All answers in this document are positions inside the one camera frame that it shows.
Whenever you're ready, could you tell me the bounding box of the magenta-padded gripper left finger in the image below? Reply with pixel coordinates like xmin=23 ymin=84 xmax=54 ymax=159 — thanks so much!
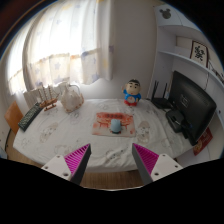
xmin=40 ymin=143 xmax=92 ymax=185

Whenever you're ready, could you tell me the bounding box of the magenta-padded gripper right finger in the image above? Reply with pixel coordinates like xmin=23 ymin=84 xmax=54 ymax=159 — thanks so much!
xmin=131 ymin=143 xmax=184 ymax=185

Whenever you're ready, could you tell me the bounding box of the light blue computer mouse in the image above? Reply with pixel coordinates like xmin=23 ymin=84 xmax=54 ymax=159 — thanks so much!
xmin=109 ymin=118 xmax=123 ymax=134

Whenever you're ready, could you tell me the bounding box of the red cartoon print mouse pad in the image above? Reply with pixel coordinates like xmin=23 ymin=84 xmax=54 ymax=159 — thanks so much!
xmin=91 ymin=111 xmax=137 ymax=138

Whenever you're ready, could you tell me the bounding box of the white printed tablecloth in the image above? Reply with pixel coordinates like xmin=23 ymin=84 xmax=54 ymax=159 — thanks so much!
xmin=12 ymin=98 xmax=194 ymax=173

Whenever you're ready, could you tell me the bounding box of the black box device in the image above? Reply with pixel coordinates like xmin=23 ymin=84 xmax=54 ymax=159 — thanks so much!
xmin=165 ymin=109 xmax=188 ymax=134

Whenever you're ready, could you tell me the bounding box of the black router with antennas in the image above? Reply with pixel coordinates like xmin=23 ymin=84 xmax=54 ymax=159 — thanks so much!
xmin=150 ymin=79 xmax=174 ymax=110

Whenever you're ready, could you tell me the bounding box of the white shell-shaped ceramic jug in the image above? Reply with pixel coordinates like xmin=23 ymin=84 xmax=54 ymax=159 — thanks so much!
xmin=59 ymin=83 xmax=85 ymax=114

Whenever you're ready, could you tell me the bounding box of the red paper packet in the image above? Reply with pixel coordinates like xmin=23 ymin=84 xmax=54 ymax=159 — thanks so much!
xmin=192 ymin=127 xmax=214 ymax=157

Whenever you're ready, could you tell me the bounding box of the dark green keyboard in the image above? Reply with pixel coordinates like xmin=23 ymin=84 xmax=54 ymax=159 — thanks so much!
xmin=17 ymin=102 xmax=44 ymax=132

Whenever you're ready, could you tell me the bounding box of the wooden model sailing ship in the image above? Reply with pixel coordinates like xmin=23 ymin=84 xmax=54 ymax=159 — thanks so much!
xmin=37 ymin=84 xmax=60 ymax=112

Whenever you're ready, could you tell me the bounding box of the cartoon boy figurine clock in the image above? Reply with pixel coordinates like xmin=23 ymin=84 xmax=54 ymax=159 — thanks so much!
xmin=121 ymin=78 xmax=143 ymax=107

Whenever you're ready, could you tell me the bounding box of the black computer monitor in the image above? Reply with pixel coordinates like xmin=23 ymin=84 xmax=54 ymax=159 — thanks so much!
xmin=168 ymin=70 xmax=218 ymax=147

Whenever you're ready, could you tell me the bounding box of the orange wooden chair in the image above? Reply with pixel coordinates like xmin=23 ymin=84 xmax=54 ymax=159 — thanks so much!
xmin=3 ymin=100 xmax=25 ymax=136

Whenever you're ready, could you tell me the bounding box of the white star print curtain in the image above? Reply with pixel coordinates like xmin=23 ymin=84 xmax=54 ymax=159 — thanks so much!
xmin=6 ymin=0 xmax=116 ymax=96

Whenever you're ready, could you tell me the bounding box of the white wall shelf unit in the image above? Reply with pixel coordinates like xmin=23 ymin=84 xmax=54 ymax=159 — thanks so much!
xmin=146 ymin=3 xmax=224 ymax=111

